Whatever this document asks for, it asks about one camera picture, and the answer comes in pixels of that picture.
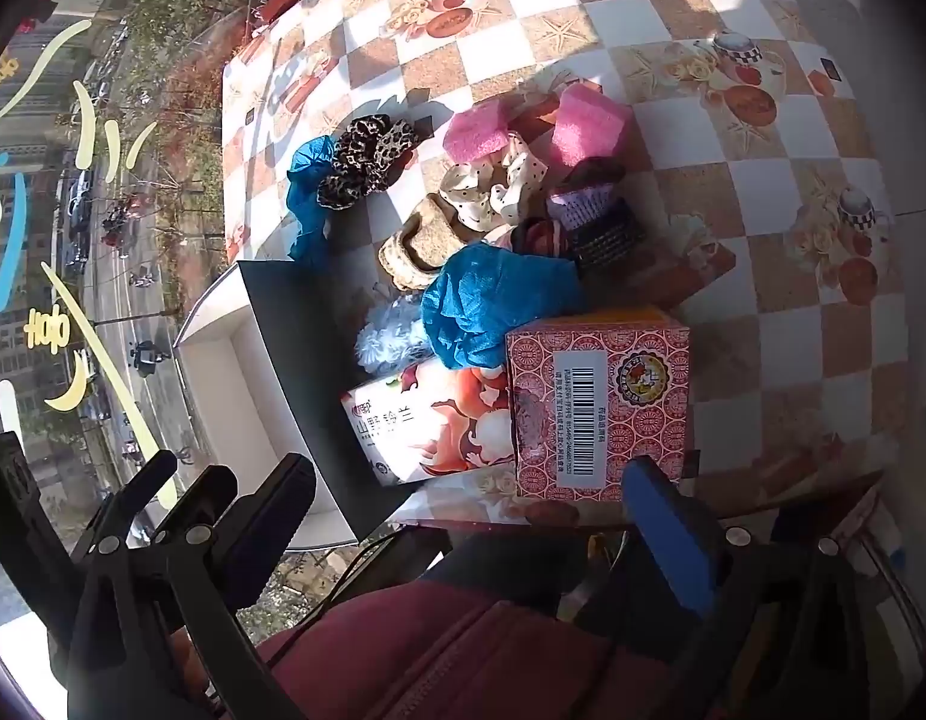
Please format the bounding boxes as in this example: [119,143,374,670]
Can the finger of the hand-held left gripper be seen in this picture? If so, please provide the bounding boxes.
[94,450,181,539]
[149,463,240,537]

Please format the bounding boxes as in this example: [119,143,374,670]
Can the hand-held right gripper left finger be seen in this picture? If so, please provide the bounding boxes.
[65,456,318,720]

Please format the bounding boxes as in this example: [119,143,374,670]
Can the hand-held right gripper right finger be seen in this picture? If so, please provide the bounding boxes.
[624,454,884,720]

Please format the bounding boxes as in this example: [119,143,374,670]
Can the black box with white inside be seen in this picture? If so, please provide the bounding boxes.
[173,259,426,548]

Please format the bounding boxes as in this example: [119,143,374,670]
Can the brown sock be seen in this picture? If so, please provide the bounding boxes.
[376,193,471,293]

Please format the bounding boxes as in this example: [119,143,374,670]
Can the purple and black knitted sock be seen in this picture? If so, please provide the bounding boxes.
[545,157,649,265]

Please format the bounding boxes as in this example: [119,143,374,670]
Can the pink foam sponge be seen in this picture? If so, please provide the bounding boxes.
[550,84,633,170]
[442,109,513,164]

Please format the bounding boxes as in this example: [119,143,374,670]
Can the red patterned cardboard box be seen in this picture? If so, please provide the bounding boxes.
[505,305,691,502]

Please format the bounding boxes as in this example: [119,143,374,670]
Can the checkered printed tablecloth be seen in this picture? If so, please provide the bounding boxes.
[221,0,914,526]

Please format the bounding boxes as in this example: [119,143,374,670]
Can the white orange tissue pack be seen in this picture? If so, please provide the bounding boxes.
[340,356,520,486]

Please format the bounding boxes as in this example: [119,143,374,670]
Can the person's maroon clothing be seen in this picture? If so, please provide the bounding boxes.
[256,585,704,720]

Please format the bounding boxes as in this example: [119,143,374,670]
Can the light blue fluffy cloth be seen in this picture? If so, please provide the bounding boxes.
[355,292,434,377]

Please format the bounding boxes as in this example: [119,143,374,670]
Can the blue plastic bag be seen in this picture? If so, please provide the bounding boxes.
[421,242,584,370]

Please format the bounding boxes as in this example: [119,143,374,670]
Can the dark striped cloth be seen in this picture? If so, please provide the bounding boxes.
[510,216,580,260]

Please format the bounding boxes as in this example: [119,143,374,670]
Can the blue crinkled cloth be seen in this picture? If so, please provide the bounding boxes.
[286,135,345,265]

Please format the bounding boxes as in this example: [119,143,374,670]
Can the window sticker decals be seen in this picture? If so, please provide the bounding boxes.
[0,19,179,511]

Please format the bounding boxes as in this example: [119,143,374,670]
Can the leopard print scrunchie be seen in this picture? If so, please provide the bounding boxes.
[316,114,419,209]

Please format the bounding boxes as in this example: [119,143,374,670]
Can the cream polka dot scrunchie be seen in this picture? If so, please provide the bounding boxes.
[439,133,550,230]

